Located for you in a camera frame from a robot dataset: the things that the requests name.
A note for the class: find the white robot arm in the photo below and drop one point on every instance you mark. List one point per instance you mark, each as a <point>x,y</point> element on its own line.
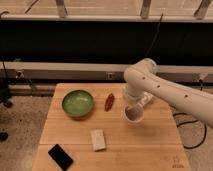
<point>141,77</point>

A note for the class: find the green ceramic bowl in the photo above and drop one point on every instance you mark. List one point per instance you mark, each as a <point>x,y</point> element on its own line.
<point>78,103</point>

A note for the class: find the small white plastic bottle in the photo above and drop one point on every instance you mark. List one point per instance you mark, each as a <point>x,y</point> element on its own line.
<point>147,98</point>

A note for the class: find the white rectangular block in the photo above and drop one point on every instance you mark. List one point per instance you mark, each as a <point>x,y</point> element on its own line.
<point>98,139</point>

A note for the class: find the black smartphone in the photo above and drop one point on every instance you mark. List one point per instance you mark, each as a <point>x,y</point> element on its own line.
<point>63,160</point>

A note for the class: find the dark chair base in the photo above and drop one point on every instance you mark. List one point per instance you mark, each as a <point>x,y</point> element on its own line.
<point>5,96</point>

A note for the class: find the grey metal wall rail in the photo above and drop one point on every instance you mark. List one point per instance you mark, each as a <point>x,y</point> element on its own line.
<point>111,72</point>

